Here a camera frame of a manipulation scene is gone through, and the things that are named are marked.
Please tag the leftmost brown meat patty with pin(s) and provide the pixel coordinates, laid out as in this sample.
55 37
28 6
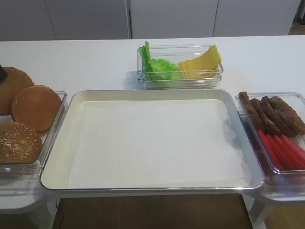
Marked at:
244 99

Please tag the upright yellow cheese slice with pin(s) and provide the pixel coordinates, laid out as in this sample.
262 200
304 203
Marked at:
209 59

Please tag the clear plastic lettuce cheese container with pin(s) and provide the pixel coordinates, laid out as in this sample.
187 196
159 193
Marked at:
177 54

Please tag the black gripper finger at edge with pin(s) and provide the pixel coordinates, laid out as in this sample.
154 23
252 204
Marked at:
3 74

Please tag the clear plastic bun container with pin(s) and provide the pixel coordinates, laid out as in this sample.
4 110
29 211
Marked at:
34 170

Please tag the large white metal tray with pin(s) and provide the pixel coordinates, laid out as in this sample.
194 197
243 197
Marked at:
56 172

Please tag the front red tomato slice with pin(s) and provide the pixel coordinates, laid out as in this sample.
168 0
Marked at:
294 148

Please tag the white parchment paper sheet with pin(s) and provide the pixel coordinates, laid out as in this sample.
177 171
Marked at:
154 144

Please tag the yellow cheese slices stack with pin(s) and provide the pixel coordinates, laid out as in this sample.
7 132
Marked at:
198 69

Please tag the green lettuce leaf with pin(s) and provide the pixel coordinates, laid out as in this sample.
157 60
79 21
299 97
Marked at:
157 69

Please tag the bun half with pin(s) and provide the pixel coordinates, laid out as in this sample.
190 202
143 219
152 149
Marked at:
36 106
15 82

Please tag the red tomato slice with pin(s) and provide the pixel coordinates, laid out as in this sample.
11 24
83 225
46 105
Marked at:
295 160
270 151
279 156
294 148

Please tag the brown meat patty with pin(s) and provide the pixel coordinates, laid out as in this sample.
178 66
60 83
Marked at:
288 114
269 126
244 99
276 119

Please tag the right sesame top bun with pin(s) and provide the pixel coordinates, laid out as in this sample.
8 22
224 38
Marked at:
19 143

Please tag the front brown meat patty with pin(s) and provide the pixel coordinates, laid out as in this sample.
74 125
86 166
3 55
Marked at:
288 114

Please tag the front bottom bun half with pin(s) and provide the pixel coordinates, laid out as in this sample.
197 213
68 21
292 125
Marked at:
36 106

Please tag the back bottom bun half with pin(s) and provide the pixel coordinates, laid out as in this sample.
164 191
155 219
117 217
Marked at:
15 82

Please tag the leftmost red tomato slice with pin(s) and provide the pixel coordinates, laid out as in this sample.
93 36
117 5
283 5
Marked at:
270 151

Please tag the clear plastic patty tomato container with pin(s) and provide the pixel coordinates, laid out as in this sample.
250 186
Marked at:
273 176

